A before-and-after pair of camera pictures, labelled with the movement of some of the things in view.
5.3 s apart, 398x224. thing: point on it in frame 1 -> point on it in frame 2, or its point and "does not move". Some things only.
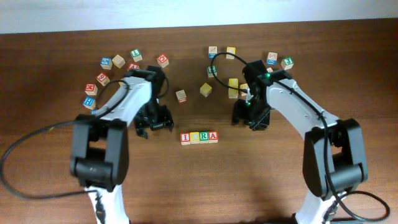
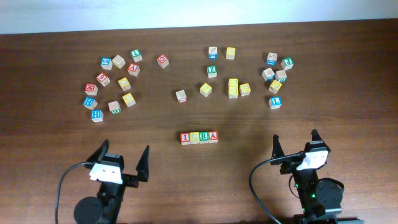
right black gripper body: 252,113 -> 290,167
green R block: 203,137 does not move
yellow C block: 194,137 does not move
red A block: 213,137 does not move
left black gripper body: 156,117 -> 128,181
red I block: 185,138 does not move
